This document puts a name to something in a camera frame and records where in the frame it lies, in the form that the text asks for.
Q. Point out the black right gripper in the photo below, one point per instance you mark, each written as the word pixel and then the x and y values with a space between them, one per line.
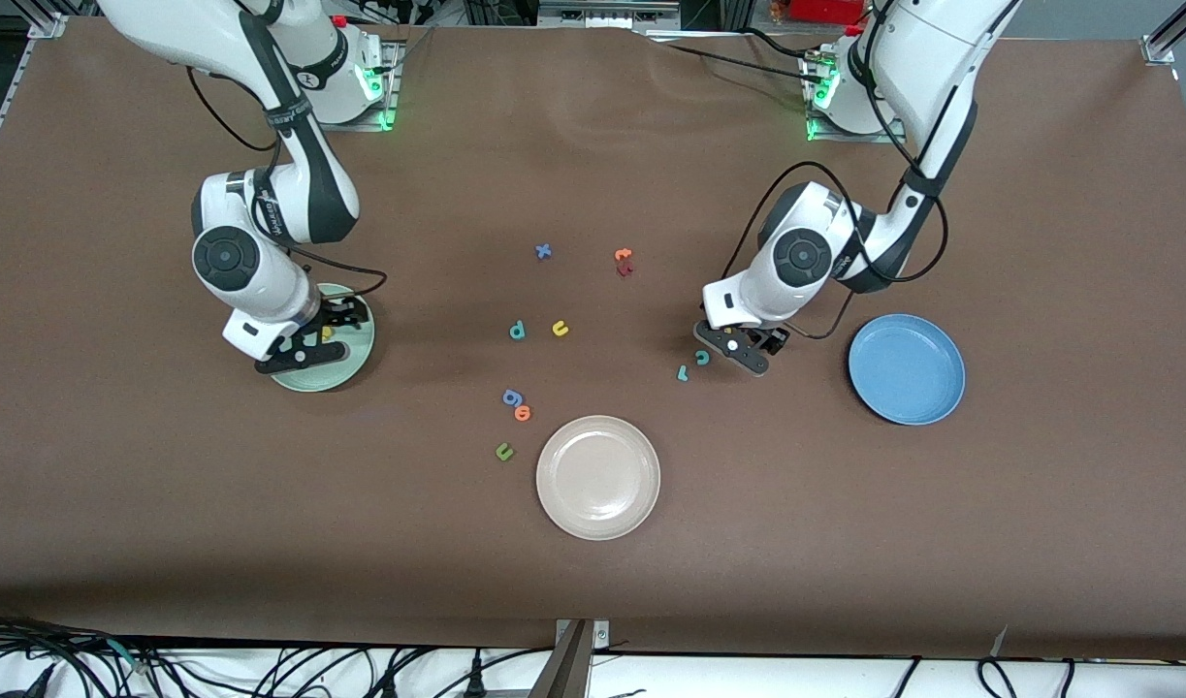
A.
pixel 336 313

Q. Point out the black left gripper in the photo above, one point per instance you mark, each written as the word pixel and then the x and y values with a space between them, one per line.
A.
pixel 773 337

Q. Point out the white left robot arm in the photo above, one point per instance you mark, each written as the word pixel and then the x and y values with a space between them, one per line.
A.
pixel 806 257

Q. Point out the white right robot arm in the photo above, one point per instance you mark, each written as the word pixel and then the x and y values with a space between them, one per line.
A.
pixel 253 262

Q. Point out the light green plate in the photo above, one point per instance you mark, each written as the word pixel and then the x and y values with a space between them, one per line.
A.
pixel 326 382

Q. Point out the blue plate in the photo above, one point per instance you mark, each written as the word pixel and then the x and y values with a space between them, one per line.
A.
pixel 907 369

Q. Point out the beige plate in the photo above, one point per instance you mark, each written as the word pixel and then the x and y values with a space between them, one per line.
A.
pixel 598 477

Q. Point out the red box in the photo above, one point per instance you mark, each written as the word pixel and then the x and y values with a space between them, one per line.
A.
pixel 825 10

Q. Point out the white tape scrap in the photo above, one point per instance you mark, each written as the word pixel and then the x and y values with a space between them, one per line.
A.
pixel 998 645

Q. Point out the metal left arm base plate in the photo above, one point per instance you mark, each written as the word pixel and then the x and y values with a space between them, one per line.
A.
pixel 825 135

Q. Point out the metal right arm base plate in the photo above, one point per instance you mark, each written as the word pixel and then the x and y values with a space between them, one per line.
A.
pixel 393 92

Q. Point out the metal bracket at table edge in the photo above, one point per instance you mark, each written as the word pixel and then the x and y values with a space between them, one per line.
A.
pixel 573 669

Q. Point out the aluminium frame profile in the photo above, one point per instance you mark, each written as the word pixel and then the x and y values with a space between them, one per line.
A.
pixel 1169 39
pixel 30 68

